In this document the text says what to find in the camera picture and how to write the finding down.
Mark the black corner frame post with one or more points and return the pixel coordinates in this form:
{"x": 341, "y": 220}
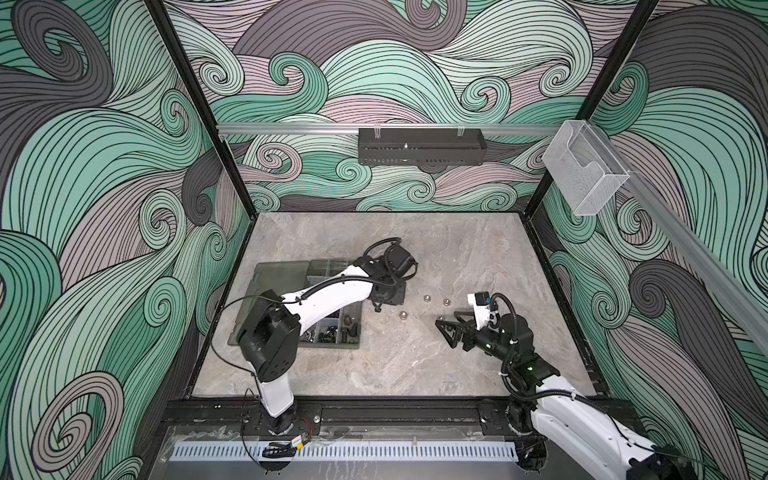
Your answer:
{"x": 173, "y": 45}
{"x": 615, "y": 60}

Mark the aluminium wall rail right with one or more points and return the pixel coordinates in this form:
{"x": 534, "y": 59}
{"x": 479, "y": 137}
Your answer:
{"x": 685, "y": 206}

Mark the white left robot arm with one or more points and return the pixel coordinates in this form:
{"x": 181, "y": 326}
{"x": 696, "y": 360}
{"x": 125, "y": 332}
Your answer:
{"x": 270, "y": 333}

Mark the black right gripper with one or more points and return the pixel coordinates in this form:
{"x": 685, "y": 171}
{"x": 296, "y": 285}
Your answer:
{"x": 466, "y": 328}

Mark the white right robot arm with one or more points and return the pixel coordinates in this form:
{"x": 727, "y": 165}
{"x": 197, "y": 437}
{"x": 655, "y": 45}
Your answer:
{"x": 546, "y": 403}

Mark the black corner frame post right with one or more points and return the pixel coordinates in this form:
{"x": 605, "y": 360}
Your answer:
{"x": 615, "y": 60}

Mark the clear plastic wall bin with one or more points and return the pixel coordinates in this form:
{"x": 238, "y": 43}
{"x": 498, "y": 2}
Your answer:
{"x": 585, "y": 166}

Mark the black corner frame post left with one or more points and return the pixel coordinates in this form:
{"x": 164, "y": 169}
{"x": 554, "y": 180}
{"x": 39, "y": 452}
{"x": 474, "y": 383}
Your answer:
{"x": 173, "y": 45}

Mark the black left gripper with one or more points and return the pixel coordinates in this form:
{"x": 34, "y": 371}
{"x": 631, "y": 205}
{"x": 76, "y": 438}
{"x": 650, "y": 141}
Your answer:
{"x": 396, "y": 292}

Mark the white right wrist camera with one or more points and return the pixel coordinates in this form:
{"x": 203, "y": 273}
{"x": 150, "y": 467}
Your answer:
{"x": 484, "y": 308}

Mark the green plastic organizer box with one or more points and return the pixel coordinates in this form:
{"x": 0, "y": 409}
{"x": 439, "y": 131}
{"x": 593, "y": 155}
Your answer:
{"x": 290, "y": 276}

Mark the white slotted cable duct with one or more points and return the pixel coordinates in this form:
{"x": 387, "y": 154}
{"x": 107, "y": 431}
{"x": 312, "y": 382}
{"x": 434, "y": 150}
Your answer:
{"x": 441, "y": 450}

